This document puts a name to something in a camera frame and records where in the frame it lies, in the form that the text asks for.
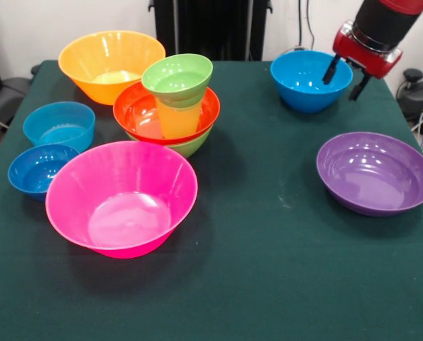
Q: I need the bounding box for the black wall cable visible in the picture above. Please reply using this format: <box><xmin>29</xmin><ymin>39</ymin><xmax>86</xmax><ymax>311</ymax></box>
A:
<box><xmin>298</xmin><ymin>0</ymin><xmax>316</xmax><ymax>50</ymax></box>

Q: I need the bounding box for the translucent teal plastic bowl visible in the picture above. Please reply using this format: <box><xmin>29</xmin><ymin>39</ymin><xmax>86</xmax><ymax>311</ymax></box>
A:
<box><xmin>22</xmin><ymin>101</ymin><xmax>97</xmax><ymax>153</ymax></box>

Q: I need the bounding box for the yellow plastic cup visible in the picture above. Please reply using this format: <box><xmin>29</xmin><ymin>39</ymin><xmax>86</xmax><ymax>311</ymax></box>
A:
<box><xmin>155</xmin><ymin>99</ymin><xmax>202</xmax><ymax>139</ymax></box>

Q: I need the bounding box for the orange plastic bowl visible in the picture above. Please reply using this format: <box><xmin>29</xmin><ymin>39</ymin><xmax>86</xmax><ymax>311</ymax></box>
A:
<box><xmin>57</xmin><ymin>30</ymin><xmax>167</xmax><ymax>107</ymax></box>

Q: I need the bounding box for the red plastic bowl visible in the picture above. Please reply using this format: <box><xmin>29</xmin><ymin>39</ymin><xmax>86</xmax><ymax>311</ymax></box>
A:
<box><xmin>112</xmin><ymin>80</ymin><xmax>221</xmax><ymax>146</ymax></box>

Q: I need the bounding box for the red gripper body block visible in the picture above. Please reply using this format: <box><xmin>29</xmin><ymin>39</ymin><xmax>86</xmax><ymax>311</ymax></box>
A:
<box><xmin>331</xmin><ymin>20</ymin><xmax>403</xmax><ymax>80</ymax></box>

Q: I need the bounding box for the small green ribbed bowl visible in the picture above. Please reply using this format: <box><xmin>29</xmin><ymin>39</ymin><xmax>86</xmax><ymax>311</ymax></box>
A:
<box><xmin>141</xmin><ymin>53</ymin><xmax>214</xmax><ymax>109</ymax></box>

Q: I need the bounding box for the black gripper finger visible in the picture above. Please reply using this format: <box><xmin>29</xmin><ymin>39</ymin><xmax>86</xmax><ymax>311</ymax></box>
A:
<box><xmin>322</xmin><ymin>55</ymin><xmax>341</xmax><ymax>86</ymax></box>
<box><xmin>348</xmin><ymin>69</ymin><xmax>370</xmax><ymax>102</ymax></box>

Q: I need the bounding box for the small dark blue bowl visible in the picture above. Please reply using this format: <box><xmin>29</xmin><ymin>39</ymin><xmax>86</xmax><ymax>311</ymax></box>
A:
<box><xmin>7</xmin><ymin>143</ymin><xmax>80</xmax><ymax>202</ymax></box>

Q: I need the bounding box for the dark green table cloth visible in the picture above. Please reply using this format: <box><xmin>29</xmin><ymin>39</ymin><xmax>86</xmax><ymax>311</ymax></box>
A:
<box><xmin>0</xmin><ymin>59</ymin><xmax>423</xmax><ymax>341</ymax></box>

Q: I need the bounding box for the black pedestal foot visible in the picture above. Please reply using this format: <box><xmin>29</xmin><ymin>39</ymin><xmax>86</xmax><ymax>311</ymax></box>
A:
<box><xmin>395</xmin><ymin>68</ymin><xmax>423</xmax><ymax>120</ymax></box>
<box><xmin>0</xmin><ymin>76</ymin><xmax>31</xmax><ymax>120</ymax></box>

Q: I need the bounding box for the purple plastic bowl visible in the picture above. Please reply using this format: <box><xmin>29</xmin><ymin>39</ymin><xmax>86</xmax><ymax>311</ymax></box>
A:
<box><xmin>316</xmin><ymin>131</ymin><xmax>423</xmax><ymax>217</ymax></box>

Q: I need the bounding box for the pink plastic bowl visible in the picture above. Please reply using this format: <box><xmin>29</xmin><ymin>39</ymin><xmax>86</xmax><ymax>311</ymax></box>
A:
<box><xmin>45</xmin><ymin>140</ymin><xmax>199</xmax><ymax>259</ymax></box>

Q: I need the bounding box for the bright blue plastic bowl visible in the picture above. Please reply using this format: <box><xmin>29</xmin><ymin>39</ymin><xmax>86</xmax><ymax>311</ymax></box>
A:
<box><xmin>270</xmin><ymin>50</ymin><xmax>354</xmax><ymax>114</ymax></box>

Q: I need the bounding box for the large green plastic bowl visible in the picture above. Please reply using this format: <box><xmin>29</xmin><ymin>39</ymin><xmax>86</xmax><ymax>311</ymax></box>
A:
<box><xmin>124</xmin><ymin>126</ymin><xmax>213</xmax><ymax>159</ymax></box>

